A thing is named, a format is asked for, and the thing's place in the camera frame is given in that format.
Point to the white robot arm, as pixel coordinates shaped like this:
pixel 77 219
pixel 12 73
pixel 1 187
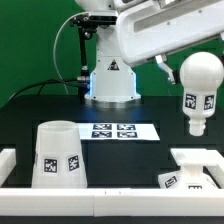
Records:
pixel 112 82

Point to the white light bulb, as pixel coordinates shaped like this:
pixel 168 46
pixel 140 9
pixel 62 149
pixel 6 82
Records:
pixel 201 74

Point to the white left rail block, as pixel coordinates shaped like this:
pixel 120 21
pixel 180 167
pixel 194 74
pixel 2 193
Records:
pixel 7 163

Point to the white lamp base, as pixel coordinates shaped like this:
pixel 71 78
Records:
pixel 193 174

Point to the white lamp shade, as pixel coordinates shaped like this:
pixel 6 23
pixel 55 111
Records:
pixel 58 157

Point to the white front rail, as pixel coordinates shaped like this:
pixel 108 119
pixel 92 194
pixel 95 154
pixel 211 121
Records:
pixel 110 202

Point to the white marker sheet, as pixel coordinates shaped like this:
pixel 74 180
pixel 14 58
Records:
pixel 118 131

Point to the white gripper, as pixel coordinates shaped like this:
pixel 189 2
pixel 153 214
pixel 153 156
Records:
pixel 149 28

